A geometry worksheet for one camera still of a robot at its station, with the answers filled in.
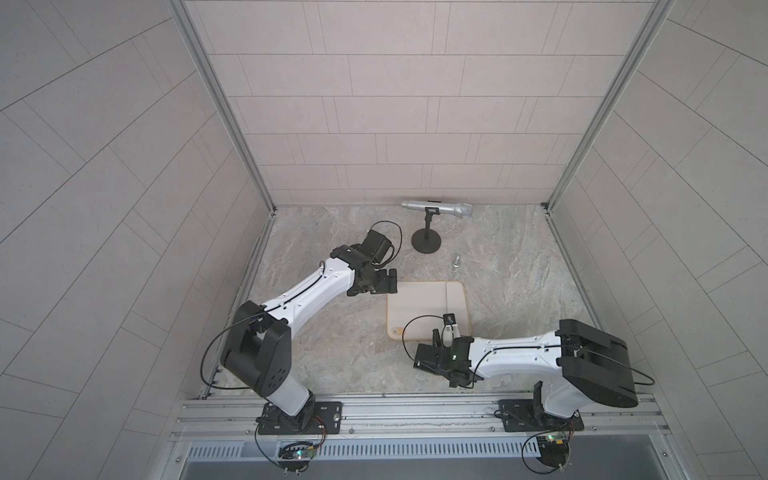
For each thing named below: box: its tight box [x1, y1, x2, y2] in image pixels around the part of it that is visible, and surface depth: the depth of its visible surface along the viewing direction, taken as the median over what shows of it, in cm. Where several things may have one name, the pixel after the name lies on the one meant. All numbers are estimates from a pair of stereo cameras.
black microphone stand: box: [411, 207, 442, 254], surface depth 107 cm
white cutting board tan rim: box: [386, 281, 447, 341], surface depth 93 cm
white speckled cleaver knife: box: [442, 282, 470, 348], surface depth 93 cm
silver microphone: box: [401, 201, 474, 217], surface depth 92 cm
